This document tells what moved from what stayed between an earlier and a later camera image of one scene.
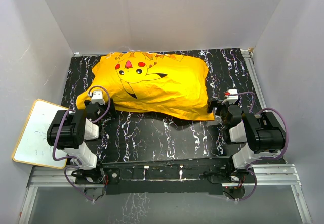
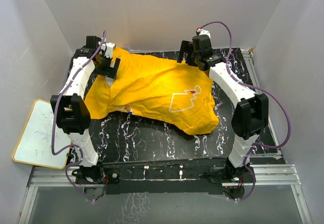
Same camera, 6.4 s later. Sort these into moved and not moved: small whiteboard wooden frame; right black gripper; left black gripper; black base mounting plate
Moved: right black gripper; left black gripper
Not moved: small whiteboard wooden frame; black base mounting plate
